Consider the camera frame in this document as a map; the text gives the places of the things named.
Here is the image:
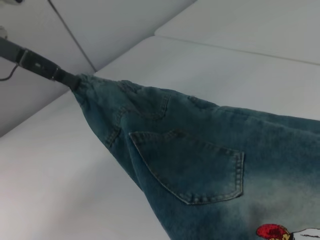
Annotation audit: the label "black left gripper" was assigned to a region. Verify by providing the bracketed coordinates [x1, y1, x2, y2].
[0, 36, 82, 91]

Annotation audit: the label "blue denim shorts with embroidery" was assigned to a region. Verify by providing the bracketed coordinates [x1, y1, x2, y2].
[71, 73, 320, 240]

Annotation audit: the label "grey left gripper cable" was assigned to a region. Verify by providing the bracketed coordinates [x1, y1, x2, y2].
[0, 62, 20, 82]

